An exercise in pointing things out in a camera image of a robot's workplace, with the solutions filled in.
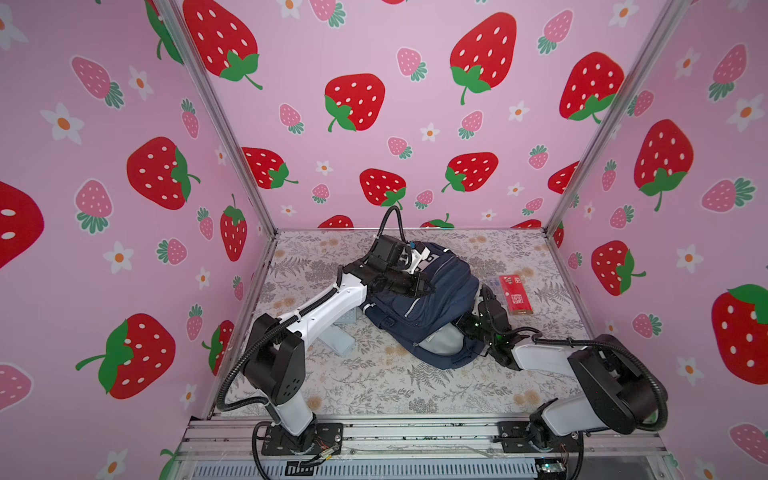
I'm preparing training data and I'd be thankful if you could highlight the navy blue student backpack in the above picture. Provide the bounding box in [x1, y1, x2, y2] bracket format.
[361, 242, 484, 370]

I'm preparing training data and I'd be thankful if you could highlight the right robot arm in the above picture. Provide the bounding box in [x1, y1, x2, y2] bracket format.
[454, 285, 669, 451]

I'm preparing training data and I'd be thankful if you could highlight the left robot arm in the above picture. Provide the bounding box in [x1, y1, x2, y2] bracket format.
[215, 206, 434, 438]

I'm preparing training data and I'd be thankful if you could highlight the red card pack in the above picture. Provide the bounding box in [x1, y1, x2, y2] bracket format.
[499, 275, 533, 315]

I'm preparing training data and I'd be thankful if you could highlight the clear plastic box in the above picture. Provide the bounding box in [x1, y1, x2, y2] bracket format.
[484, 277, 505, 301]

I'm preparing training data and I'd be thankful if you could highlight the light blue calculator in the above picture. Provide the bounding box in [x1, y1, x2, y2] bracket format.
[335, 308, 363, 326]

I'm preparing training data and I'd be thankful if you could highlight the light blue pencil case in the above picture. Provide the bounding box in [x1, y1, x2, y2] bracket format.
[318, 324, 356, 357]

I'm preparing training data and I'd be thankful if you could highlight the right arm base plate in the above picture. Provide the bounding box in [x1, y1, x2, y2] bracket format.
[492, 421, 581, 454]

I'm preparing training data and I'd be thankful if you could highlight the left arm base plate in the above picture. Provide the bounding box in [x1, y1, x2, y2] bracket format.
[260, 422, 344, 456]

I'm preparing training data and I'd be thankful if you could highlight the aluminium front rail frame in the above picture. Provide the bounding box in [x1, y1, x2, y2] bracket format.
[163, 414, 683, 479]

